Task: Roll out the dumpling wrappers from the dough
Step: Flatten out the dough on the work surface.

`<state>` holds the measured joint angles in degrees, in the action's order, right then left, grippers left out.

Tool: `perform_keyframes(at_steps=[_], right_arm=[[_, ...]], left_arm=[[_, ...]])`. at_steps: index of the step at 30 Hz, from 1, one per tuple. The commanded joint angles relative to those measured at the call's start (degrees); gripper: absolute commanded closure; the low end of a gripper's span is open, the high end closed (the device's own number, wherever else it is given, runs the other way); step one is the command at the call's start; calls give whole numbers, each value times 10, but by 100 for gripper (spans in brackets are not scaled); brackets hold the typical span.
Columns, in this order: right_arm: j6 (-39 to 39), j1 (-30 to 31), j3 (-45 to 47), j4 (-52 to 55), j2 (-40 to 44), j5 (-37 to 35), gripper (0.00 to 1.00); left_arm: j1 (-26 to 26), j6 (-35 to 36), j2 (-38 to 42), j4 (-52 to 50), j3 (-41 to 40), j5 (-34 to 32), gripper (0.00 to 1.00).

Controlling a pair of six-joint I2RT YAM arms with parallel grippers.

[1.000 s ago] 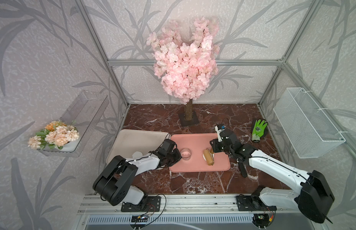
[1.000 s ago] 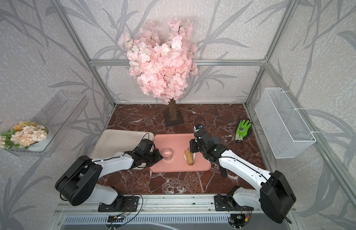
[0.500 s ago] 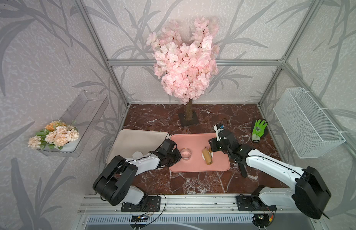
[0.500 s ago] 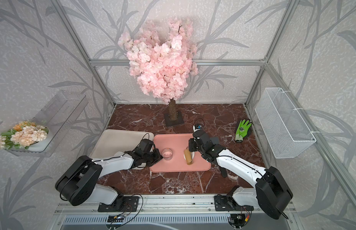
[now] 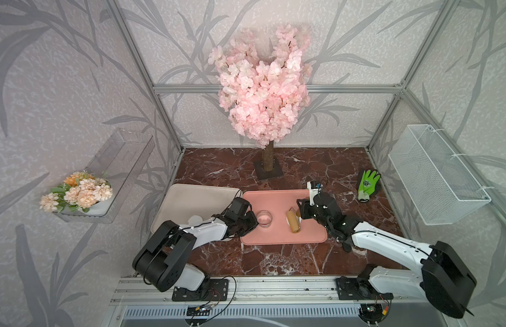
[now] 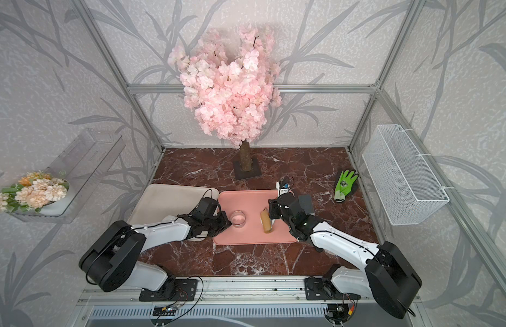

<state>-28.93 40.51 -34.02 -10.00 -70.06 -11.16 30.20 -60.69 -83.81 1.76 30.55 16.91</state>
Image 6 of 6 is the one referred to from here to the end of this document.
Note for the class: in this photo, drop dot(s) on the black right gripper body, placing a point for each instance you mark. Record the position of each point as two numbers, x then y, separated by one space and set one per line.
275 212

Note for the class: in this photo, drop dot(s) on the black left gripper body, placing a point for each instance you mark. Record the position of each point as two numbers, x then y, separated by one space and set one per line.
215 225

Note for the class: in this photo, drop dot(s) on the wooden rolling pin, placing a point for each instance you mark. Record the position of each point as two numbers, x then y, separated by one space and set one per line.
266 221

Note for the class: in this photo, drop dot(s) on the pink silicone mat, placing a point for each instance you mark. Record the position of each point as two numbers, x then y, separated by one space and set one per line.
251 203

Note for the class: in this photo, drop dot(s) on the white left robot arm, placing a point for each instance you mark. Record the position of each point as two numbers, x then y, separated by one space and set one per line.
112 261

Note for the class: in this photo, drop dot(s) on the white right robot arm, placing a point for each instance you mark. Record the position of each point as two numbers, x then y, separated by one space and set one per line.
381 272

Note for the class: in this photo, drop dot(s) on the green work glove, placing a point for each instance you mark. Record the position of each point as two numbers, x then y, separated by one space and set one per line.
345 185

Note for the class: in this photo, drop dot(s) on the beige silicone mat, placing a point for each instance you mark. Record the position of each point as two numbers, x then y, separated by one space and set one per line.
159 213

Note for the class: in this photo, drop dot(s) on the artificial cherry blossom tree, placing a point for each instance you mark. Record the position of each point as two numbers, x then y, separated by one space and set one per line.
230 97

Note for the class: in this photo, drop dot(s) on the metal spatula black handle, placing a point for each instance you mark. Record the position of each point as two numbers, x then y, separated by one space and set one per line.
306 204

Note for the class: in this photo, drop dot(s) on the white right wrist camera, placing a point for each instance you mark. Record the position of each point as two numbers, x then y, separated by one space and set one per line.
284 185

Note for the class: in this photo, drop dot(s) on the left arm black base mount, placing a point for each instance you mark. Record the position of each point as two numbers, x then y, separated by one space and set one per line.
173 289

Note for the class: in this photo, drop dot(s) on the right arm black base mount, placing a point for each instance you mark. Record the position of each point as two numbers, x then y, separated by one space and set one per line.
322 289

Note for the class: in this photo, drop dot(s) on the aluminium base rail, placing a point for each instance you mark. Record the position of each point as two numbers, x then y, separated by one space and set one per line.
237 301

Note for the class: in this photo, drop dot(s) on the white wire mesh basket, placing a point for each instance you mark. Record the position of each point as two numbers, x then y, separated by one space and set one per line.
406 185

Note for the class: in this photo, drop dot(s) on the clear plastic wall shelf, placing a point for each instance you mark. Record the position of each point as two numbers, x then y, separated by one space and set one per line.
83 164

